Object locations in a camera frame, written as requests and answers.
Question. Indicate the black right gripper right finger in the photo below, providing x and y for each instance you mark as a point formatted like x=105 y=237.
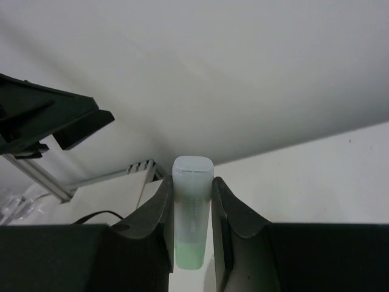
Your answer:
x=244 y=259

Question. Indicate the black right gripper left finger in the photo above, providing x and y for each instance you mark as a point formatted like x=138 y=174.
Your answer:
x=146 y=244

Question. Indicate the green highlighter clear cap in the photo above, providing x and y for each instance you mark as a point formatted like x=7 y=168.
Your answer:
x=192 y=191

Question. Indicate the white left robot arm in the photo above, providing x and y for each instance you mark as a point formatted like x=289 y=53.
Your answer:
x=30 y=113

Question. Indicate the aluminium table edge rail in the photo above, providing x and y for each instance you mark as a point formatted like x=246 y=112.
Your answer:
x=65 y=192

